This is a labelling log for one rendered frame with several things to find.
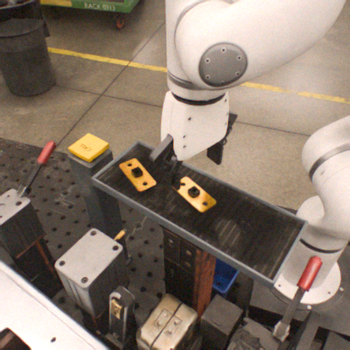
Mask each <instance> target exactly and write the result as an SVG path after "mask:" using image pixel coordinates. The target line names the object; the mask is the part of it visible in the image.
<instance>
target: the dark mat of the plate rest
mask: <svg viewBox="0 0 350 350"><path fill-rule="evenodd" d="M152 153H153V150H151V149H149V148H145V147H144V146H143V145H141V144H138V145H136V146H134V148H133V149H132V150H130V151H129V152H128V153H127V154H125V155H124V156H123V157H122V158H121V159H120V160H119V161H117V162H116V163H114V164H113V165H112V166H111V167H110V168H109V169H108V170H107V171H105V172H103V173H102V174H101V175H100V176H99V177H98V178H97V180H99V181H100V182H102V183H104V184H106V185H108V186H110V187H111V188H113V189H114V190H115V191H118V192H120V193H121V194H123V195H125V196H127V197H129V198H130V199H132V200H133V201H135V202H137V203H139V204H141V205H142V206H144V207H146V208H149V209H150V211H152V212H154V213H156V214H158V215H160V216H162V217H164V218H165V219H168V221H170V222H172V223H173V224H175V225H177V226H179V227H181V228H183V229H184V230H185V231H187V232H189V233H191V234H193V235H194V236H196V237H197V238H200V239H202V240H203V241H204V242H206V243H208V244H210V245H212V246H213V247H216V248H218V249H219V250H220V251H222V252H223V253H225V254H227V255H229V256H231V257H233V258H234V259H235V260H238V261H239V262H241V263H243V264H244V265H247V266H248V267H250V268H251V269H253V270H255V271H257V272H259V273H261V274H262V275H264V276H265V277H267V278H269V279H270V280H273V279H274V277H275V276H276V273H277V272H278V270H279V268H280V266H281V264H282V263H283V262H284V259H285V258H286V255H287V254H288V252H289V250H290V248H291V247H292V246H293V244H294V242H295V240H296V238H297V237H298V234H299V232H301V230H302V228H303V226H304V224H303V223H301V222H299V221H297V220H295V219H292V218H291V217H289V216H288V215H285V214H282V213H280V212H278V211H275V210H273V209H272V208H271V207H269V206H266V205H264V204H262V203H260V202H258V201H255V200H253V199H252V198H250V197H247V196H245V195H243V194H242V193H239V192H237V191H235V190H232V189H231V188H229V187H227V186H225V185H223V184H221V183H218V182H216V181H214V180H212V179H211V178H209V177H207V176H205V175H202V174H200V173H197V172H195V171H193V170H191V169H189V168H187V167H186V166H184V165H182V164H181V166H180V169H179V171H180V172H181V179H183V178H184V177H189V179H191V180H192V181H193V182H194V183H195V184H196V185H197V186H200V187H201V188H202V190H203V191H205V192H206V193H207V194H209V195H210V196H211V197H212V198H214V200H215V201H216V205H214V206H213V207H211V208H210V209H208V210H207V211H206V212H204V213H200V212H199V211H197V209H196V208H195V207H194V206H192V205H191V204H190V203H189V202H188V201H186V200H185V199H184V197H182V196H181V195H180V194H179V193H177V192H176V191H175V190H174V188H173V187H172V186H170V185H169V184H167V183H166V181H165V171H163V170H161V169H160V168H159V166H158V165H156V164H154V163H153V162H152V161H151V160H150V159H149V156H150V155H151V154H152ZM131 159H137V160H138V161H139V162H140V163H141V165H142V166H143V167H144V169H145V170H146V171H147V172H148V173H149V175H151V176H152V177H153V180H154V181H155V182H156V185H155V186H153V187H150V188H148V189H147V190H145V191H143V192H138V190H137V188H135V187H134V186H133V184H132V183H131V181H130V180H129V178H128V177H127V176H126V175H125V174H124V173H123V171H122V170H121V169H120V164H121V163H124V162H127V161H130V160H131Z"/></svg>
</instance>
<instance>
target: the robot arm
mask: <svg viewBox="0 0 350 350"><path fill-rule="evenodd" d="M346 1H347V0H165V23H166V54H167V84H168V87H169V89H170V91H169V92H166V95H165V100H164V104H163V112H162V120H161V143H160V144H159V147H158V148H156V149H155V150H154V151H153V153H152V154H151V155H150V156H149V159H150V160H151V161H152V162H153V163H154V164H156V165H158V166H159V168H160V169H161V170H163V171H165V181H166V183H167V184H169V185H170V186H173V187H174V188H175V190H177V191H178V190H180V188H181V172H180V171H179V169H180V166H181V164H182V162H183V161H184V160H187V159H190V158H191V157H192V156H194V155H195V154H198V153H200V152H202V151H203V150H205V149H207V151H206V156H207V158H209V159H210V160H212V161H213V162H214V163H216V164H217V165H220V164H221V163H222V157H223V151H224V147H223V145H225V144H226V142H227V139H226V138H227V136H228V135H229V134H230V132H231V131H232V125H233V124H234V121H235V120H236V118H237V116H238V115H237V114H235V113H234V112H232V111H229V92H228V90H229V88H231V87H234V86H238V85H241V84H242V83H246V82H248V81H250V80H252V79H255V78H257V77H259V76H261V75H264V74H266V73H267V72H269V71H272V70H274V69H276V68H278V67H280V66H282V65H283V64H285V63H288V62H290V61H291V60H293V59H294V58H295V57H298V56H300V55H301V54H302V53H305V52H306V51H307V50H308V49H309V48H310V47H313V46H314V45H315V44H316V43H317V42H318V41H319V40H320V39H321V38H322V37H323V36H324V35H325V34H326V33H327V32H328V31H329V30H330V27H331V26H333V24H334V23H335V22H336V19H337V17H338V15H340V12H341V10H342V8H343V6H344V4H345V2H346ZM173 155H174V156H175V158H176V160H175V162H174V164H173V163H172V162H170V161H171V159H172V156H173ZM163 157H164V158H163ZM302 163H303V165H304V169H305V172H306V173H307V175H308V178H309V180H310V181H311V183H312V185H313V186H314V189H315V191H316V193H317V195H318V196H313V197H311V198H309V199H308V200H306V201H305V202H304V203H303V204H302V205H301V206H300V208H299V210H298V212H297V214H296V215H297V216H299V217H300V218H302V219H305V220H307V221H308V224H307V227H306V229H305V231H304V233H303V234H302V237H301V238H300V239H299V241H298V243H297V246H296V247H295V249H294V251H293V253H292V254H291V256H290V258H289V259H288V261H287V263H286V266H285V268H284V269H283V271H282V273H281V274H280V276H279V278H278V280H277V281H276V283H275V286H274V287H275V288H276V289H277V290H278V291H279V293H281V294H283V295H284V296H286V297H288V298H290V299H292V300H293V297H294V294H295V292H296V290H297V289H298V288H299V287H298V286H296V284H297V283H298V282H299V279H300V277H301V275H302V273H303V271H304V269H305V267H306V265H307V264H308V261H309V260H310V257H314V256H318V257H319V258H321V261H322V263H323V265H322V266H321V268H320V270H319V272H318V274H317V276H316V278H315V280H314V282H313V283H312V286H311V287H310V291H309V293H308V292H306V293H305V295H304V296H303V297H302V300H301V302H300V303H303V304H318V303H321V302H324V301H326V300H328V299H330V298H331V297H333V295H334V293H335V292H336V291H337V290H338V288H339V285H340V269H339V267H338V265H337V263H336V261H337V259H338V257H340V255H341V254H342V251H343V250H344V248H345V247H346V245H347V244H348V243H349V240H350V116H347V117H345V118H342V119H340V120H337V121H335V122H333V123H331V124H328V125H327V126H324V127H322V128H321V129H319V130H318V131H317V132H315V133H314V134H313V135H311V137H310V138H308V139H307V142H306V143H305V145H304V148H303V151H302Z"/></svg>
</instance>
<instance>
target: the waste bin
mask: <svg viewBox="0 0 350 350"><path fill-rule="evenodd" d="M49 36H51V35H50V32H49V29H48V27H47V23H46V19H45V17H44V14H43V9H41V6H40V0H0V70H1V73H2V75H3V76H4V78H5V81H6V83H7V85H8V88H9V90H11V91H12V92H13V93H15V94H16V95H20V96H33V95H38V94H41V93H44V92H45V91H47V90H49V89H50V88H51V87H52V86H53V85H54V84H55V75H53V69H52V65H51V59H50V55H49V49H48V45H46V39H45V38H46V37H49Z"/></svg>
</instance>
